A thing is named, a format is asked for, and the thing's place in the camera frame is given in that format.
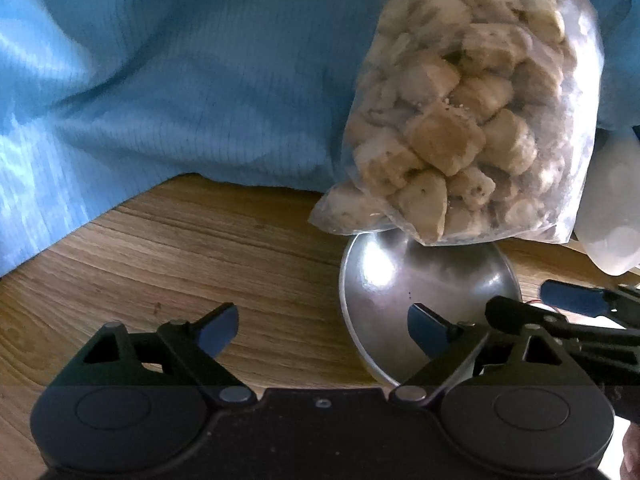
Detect bag of snack biscuits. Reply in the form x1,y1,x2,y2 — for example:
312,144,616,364
310,0,603,246

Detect large steel bowl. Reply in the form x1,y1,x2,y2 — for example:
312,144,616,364
338,230,522,386

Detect white ceramic bowl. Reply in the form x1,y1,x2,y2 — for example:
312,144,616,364
527,300,624,330

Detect light blue cloth cover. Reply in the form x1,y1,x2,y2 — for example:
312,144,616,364
0,0,640,279

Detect white jug blue lid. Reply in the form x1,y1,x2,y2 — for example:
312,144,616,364
574,127,639,276

